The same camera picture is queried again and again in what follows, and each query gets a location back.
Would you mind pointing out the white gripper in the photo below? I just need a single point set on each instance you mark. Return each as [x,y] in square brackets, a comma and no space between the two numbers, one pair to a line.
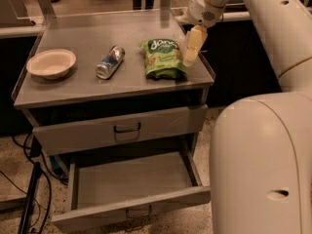
[202,11]

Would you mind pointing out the green rice chip bag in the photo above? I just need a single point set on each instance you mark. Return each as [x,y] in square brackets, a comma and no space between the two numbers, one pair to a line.
[162,59]

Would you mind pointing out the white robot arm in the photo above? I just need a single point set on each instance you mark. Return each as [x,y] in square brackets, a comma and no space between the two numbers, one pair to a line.
[261,146]

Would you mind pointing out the closed grey top drawer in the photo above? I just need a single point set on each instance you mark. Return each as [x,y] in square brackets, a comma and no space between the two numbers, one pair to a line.
[78,136]

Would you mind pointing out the grey metal drawer cabinet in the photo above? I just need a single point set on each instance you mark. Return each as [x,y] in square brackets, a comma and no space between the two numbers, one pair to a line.
[80,95]

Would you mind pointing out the open grey middle drawer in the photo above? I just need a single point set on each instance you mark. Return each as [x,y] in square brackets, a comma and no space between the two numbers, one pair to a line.
[129,182]

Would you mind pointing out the silver blue drink can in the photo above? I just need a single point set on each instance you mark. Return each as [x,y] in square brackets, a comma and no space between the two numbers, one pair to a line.
[106,68]

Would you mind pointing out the white paper bowl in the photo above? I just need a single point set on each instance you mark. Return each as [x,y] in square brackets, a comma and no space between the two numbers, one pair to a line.
[51,64]

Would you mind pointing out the black floor stand bar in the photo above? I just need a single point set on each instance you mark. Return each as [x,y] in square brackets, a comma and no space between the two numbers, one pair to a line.
[27,206]

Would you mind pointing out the dark counter with rail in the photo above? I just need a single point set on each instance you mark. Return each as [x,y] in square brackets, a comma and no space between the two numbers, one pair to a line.
[234,55]

